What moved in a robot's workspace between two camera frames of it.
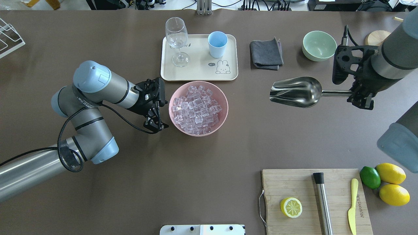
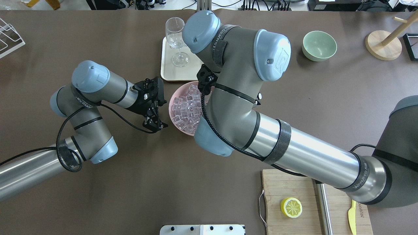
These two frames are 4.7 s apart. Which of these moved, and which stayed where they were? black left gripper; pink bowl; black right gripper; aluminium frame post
Moved: black right gripper
Stayed: aluminium frame post; black left gripper; pink bowl
